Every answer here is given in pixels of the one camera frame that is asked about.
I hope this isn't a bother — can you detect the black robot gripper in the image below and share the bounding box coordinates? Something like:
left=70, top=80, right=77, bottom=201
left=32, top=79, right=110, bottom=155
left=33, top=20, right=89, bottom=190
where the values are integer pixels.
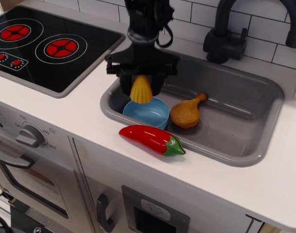
left=105, top=45, right=180, bottom=95

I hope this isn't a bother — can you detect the yellow toy corn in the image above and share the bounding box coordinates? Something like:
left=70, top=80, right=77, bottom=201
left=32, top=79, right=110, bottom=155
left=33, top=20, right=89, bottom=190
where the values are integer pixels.
left=130, top=75, right=153, bottom=104

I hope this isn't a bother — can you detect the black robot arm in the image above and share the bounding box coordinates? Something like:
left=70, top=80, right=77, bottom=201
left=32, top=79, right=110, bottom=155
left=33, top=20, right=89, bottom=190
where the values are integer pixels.
left=105, top=0, right=180, bottom=96

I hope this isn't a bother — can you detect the light blue plastic bowl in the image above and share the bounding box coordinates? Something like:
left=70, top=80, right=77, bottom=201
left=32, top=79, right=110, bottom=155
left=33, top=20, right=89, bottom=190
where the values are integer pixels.
left=123, top=97, right=170, bottom=130

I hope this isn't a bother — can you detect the grey plastic sink basin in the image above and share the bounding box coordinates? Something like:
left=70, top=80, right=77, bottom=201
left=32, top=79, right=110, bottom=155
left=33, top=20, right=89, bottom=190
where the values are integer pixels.
left=99, top=49, right=285, bottom=168

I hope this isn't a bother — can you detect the toy chicken drumstick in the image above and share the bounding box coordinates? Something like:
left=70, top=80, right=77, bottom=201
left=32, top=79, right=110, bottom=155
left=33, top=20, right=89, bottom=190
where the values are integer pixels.
left=170, top=93, right=207, bottom=129

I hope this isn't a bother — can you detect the red toy chili pepper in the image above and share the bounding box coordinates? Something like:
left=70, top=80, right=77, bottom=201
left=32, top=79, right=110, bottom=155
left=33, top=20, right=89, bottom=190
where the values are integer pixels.
left=119, top=125, right=185, bottom=157

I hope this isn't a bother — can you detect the black toy faucet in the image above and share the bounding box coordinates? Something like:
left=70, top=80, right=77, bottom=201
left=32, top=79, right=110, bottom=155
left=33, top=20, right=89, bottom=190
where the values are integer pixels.
left=203, top=0, right=296, bottom=64

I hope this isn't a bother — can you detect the black toy stovetop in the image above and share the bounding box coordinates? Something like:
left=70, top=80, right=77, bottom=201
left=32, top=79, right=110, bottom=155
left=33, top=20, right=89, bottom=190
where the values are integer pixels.
left=0, top=6, right=125, bottom=99

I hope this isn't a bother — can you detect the grey oven knob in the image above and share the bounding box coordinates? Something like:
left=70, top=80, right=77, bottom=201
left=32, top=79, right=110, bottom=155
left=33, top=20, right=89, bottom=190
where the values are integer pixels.
left=16, top=125, right=45, bottom=148

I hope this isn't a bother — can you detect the grey cabinet door handle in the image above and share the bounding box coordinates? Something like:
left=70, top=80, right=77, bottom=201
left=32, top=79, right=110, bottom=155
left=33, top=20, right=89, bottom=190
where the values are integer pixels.
left=96, top=194, right=115, bottom=233

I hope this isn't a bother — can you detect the grey oven door handle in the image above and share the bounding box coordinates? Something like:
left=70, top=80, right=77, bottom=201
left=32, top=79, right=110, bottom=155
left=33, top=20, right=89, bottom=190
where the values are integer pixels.
left=0, top=142, right=34, bottom=169

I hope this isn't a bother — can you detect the black cable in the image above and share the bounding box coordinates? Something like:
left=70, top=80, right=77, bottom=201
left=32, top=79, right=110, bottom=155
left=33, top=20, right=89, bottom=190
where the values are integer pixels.
left=0, top=213, right=13, bottom=233

